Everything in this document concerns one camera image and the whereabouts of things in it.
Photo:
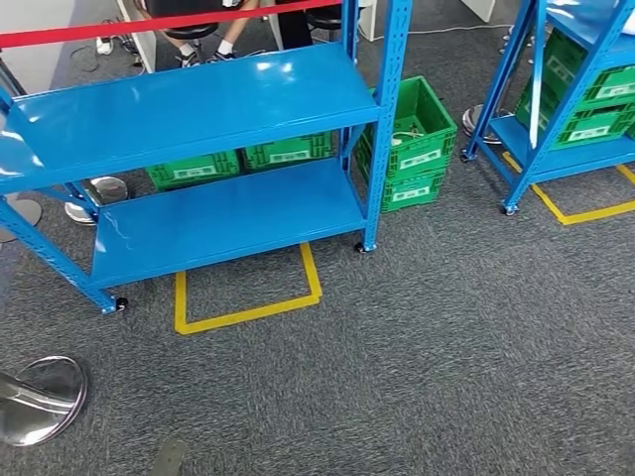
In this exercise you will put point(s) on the blue metal shelf rack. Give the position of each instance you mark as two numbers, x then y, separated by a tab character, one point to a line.
585	157
198	105

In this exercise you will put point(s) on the open green plastic crate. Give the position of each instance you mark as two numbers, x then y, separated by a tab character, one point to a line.
436	131

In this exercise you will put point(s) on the black swivel stool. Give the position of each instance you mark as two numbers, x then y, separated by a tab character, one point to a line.
322	16
191	31

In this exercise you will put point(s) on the chrome base stanchion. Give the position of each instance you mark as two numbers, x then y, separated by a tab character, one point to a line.
473	121
50	394

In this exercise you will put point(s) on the long red barrier belt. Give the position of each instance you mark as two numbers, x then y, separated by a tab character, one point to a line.
149	24

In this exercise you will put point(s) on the white power strip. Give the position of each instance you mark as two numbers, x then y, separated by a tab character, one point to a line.
104	46

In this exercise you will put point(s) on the grey base stanchion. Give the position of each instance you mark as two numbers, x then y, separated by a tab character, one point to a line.
22	213

